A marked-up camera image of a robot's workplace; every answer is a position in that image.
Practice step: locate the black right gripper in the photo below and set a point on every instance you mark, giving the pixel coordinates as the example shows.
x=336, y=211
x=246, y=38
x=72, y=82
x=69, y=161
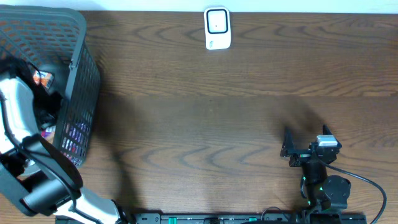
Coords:
x=301, y=155

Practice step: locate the purple snack packet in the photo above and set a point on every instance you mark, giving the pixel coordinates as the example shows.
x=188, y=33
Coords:
x=71, y=140

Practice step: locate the small orange juice carton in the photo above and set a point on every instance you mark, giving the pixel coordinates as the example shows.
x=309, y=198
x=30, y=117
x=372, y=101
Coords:
x=44, y=79

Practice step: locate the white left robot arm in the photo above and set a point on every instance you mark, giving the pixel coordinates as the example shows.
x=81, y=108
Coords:
x=35, y=176

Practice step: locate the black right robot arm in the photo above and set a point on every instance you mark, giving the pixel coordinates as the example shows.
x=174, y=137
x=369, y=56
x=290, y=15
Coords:
x=326, y=193

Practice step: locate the white barcode scanner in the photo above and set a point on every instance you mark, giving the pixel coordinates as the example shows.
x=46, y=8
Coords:
x=217, y=28

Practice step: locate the grey plastic basket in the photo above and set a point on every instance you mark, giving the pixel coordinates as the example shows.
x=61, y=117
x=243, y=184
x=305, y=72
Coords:
x=54, y=40

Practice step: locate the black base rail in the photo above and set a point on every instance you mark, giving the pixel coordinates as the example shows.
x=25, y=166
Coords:
x=272, y=217

